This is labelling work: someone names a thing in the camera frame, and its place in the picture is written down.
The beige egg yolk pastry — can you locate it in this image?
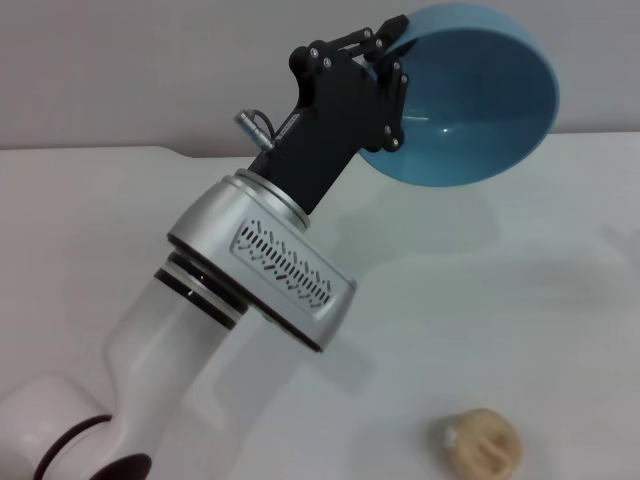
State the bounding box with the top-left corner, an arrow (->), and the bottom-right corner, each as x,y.
431,407 -> 527,480

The dark left wrist cable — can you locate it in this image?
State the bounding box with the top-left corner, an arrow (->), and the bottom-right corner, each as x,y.
233,109 -> 277,152

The blue ceramic bowl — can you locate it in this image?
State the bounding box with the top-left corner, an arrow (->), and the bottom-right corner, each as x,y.
357,1 -> 562,189

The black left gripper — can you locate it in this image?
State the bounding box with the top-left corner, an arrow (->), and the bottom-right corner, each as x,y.
249,14 -> 412,214

